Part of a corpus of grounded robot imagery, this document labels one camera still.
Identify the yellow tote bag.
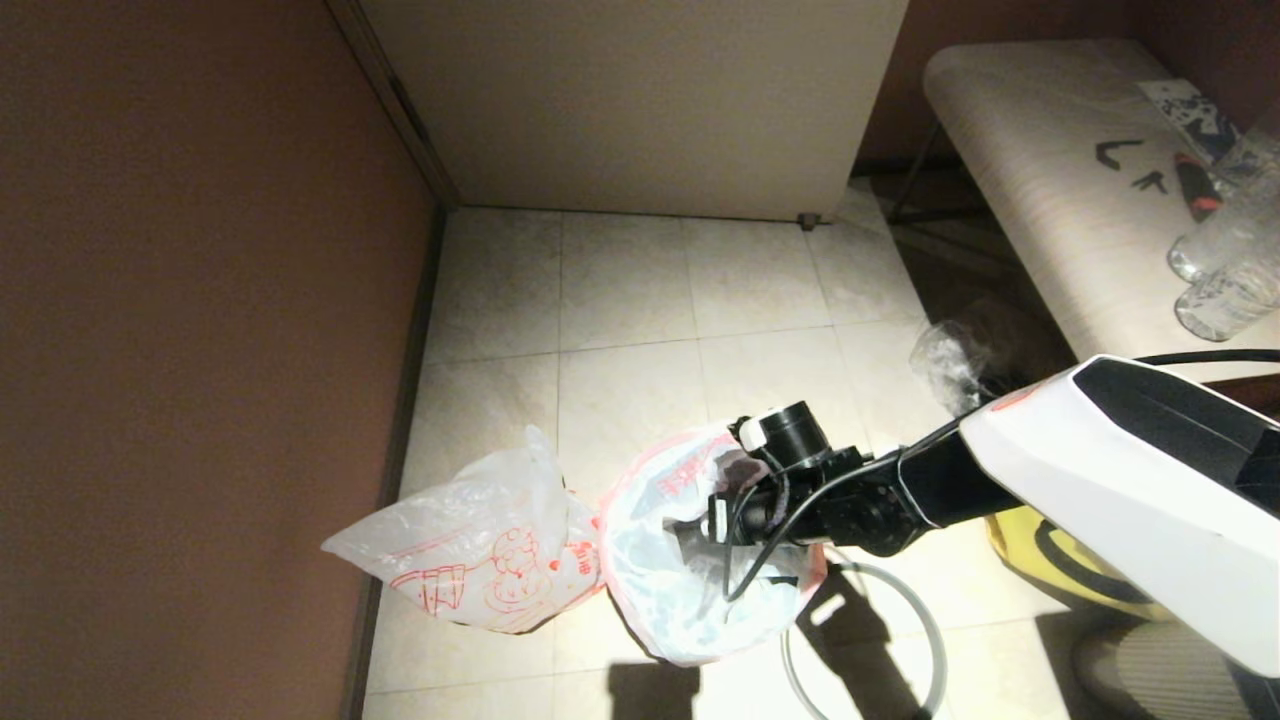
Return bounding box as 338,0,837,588
985,505,1173,621

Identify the dark metal table leg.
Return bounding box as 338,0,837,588
885,125,946,226

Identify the crumpled clear plastic wrap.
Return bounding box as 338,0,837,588
908,322,1011,416

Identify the printed white card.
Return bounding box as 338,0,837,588
1135,78,1241,161

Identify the used white bin liner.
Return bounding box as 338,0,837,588
598,425,829,668

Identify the grey bin ring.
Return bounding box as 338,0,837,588
780,560,949,720

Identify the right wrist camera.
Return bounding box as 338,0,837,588
730,400,867,479

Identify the clear red-print plastic bag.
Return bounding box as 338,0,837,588
322,426,609,635

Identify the black and red marker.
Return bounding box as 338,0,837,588
1170,153,1222,223

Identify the light wood-grain table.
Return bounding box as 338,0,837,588
922,40,1280,386

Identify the white cabinet panel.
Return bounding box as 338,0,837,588
358,0,909,225

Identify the black upper arm cable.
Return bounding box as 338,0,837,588
1133,349,1280,367

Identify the ribbed beige cushion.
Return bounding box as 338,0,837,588
1075,620,1251,720

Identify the black elbow cable loop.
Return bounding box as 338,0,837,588
1033,518,1153,607

